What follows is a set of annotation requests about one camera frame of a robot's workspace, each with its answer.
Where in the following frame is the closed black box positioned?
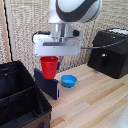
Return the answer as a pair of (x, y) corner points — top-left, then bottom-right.
(87, 28), (128, 80)

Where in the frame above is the red plastic cup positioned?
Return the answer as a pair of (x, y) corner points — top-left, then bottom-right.
(39, 56), (60, 80)

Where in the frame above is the blue plastic bowl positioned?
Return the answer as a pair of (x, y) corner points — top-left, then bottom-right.
(60, 74), (78, 89)

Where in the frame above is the open black fabric case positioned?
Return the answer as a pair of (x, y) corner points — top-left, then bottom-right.
(0, 60), (53, 128)

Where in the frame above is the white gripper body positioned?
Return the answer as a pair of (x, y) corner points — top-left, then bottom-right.
(32, 35), (82, 58)

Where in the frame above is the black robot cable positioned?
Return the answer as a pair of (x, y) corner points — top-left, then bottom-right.
(80, 37), (128, 50)

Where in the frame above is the dark blue panel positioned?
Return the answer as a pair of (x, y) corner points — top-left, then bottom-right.
(33, 67), (61, 101)

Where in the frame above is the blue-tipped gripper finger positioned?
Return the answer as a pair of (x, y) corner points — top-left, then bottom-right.
(56, 55), (62, 72)

